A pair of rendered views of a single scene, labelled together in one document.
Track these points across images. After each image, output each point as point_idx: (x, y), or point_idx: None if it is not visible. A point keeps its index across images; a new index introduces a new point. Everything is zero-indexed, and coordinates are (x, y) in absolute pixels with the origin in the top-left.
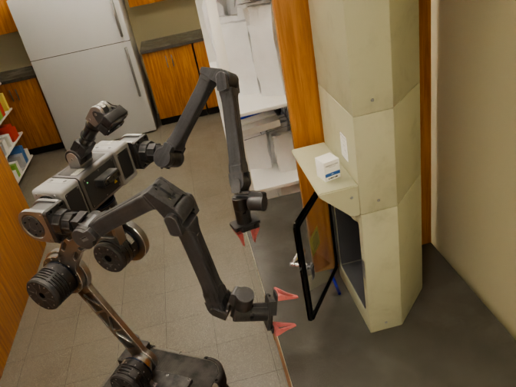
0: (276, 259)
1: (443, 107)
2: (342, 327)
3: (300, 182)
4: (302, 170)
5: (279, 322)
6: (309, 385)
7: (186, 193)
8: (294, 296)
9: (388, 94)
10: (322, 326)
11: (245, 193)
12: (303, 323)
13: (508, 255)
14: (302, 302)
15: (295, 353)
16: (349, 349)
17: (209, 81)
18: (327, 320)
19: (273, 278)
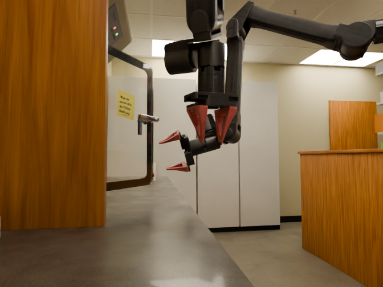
0: (165, 239)
1: None
2: (118, 200)
3: (108, 36)
4: (127, 16)
5: (180, 167)
6: (166, 191)
7: (230, 19)
8: (162, 140)
9: None
10: (137, 200)
11: (200, 42)
12: (155, 202)
13: None
14: (147, 208)
15: (171, 196)
16: (124, 195)
17: None
18: (129, 202)
19: (180, 222)
